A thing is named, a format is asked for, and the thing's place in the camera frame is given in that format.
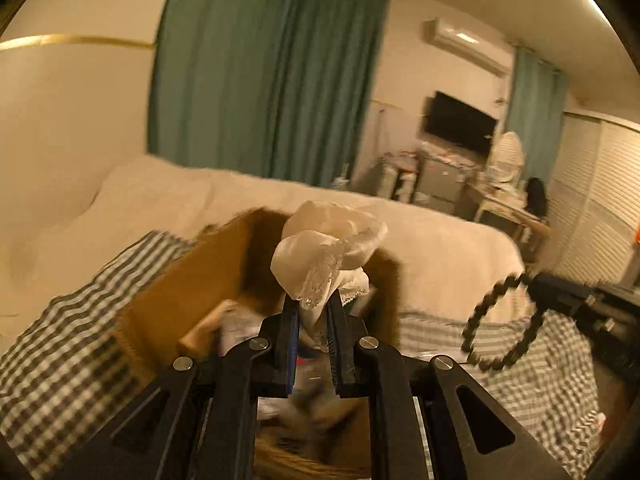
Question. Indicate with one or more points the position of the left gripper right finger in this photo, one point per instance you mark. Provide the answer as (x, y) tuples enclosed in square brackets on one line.
[(429, 419)]

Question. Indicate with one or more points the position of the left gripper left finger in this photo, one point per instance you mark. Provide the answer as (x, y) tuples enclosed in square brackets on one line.
[(198, 419)]

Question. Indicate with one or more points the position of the cream satin fabric pouch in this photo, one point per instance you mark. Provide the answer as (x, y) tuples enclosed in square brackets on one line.
[(323, 249)]

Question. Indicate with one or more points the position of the white louvered wardrobe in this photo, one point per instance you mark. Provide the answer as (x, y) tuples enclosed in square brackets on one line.
[(594, 200)]

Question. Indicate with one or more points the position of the brown cardboard box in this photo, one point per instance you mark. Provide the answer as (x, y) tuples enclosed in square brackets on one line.
[(232, 262)]

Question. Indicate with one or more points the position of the checkered bed sheet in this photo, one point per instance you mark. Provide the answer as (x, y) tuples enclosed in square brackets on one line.
[(65, 376)]

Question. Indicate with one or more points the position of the wooden dressing table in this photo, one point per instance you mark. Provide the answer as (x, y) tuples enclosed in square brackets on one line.
[(531, 232)]

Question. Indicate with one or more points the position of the white vanity mirror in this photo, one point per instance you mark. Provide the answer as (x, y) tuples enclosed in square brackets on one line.
[(506, 162)]

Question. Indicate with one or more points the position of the cream quilted blanket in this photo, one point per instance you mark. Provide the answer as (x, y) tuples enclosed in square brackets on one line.
[(59, 227)]

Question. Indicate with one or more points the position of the teal curtain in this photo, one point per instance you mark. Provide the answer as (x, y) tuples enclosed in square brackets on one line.
[(535, 113), (273, 88)]

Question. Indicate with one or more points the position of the black wall television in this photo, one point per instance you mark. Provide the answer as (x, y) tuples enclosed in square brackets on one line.
[(459, 123)]

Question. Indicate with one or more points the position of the wall air conditioner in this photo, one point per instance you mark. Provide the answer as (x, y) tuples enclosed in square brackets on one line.
[(464, 44)]

